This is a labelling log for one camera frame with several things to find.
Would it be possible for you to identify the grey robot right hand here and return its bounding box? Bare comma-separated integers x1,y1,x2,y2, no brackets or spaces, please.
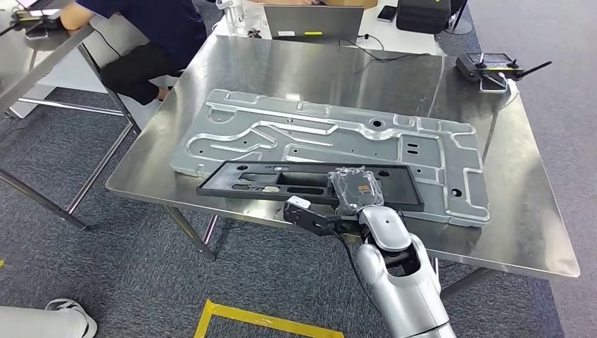
327,166,385,216

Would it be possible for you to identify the black plastic mounting plate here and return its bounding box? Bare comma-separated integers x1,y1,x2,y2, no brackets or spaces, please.
196,161,425,213

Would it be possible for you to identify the stainless steel workbench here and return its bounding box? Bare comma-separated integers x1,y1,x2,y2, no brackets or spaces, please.
106,35,581,302

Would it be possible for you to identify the stamped sheet metal panel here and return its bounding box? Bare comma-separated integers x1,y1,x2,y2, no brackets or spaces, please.
170,88,491,228

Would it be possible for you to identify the white desk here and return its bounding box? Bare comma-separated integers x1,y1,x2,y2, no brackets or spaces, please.
212,0,439,57

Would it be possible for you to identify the grey laptop computer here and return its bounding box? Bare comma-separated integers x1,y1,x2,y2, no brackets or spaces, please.
263,5,365,45

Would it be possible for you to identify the black remote controller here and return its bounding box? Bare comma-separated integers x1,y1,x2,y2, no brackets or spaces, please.
455,52,553,93

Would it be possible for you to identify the black bag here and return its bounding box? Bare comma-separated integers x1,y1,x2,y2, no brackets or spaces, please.
396,0,453,35

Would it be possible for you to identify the brown cardboard box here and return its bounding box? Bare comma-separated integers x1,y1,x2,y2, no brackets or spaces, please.
322,0,379,11

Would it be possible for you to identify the black desk stand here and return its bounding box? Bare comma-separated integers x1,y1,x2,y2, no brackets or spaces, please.
445,0,473,36

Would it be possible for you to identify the clear plastic bottle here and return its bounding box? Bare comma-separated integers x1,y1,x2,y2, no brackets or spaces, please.
215,0,246,37

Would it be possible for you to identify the seated person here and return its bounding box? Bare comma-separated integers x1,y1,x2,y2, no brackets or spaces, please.
61,0,208,106

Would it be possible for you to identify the white board panel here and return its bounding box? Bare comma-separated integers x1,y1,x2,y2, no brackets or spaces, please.
9,13,164,127

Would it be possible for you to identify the steel side table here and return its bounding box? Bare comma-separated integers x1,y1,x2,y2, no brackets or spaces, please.
0,0,141,230

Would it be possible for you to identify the standing person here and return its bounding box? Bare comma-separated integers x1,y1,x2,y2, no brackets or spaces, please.
0,298,98,338

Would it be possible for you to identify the black electronic device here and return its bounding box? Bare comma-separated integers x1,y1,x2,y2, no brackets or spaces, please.
10,8,64,39

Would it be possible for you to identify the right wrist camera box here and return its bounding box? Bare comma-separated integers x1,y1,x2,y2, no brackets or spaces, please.
283,196,363,237

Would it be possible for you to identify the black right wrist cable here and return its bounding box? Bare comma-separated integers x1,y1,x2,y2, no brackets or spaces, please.
333,228,374,299

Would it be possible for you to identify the black laptop cable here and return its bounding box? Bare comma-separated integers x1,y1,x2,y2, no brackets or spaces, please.
338,33,431,63

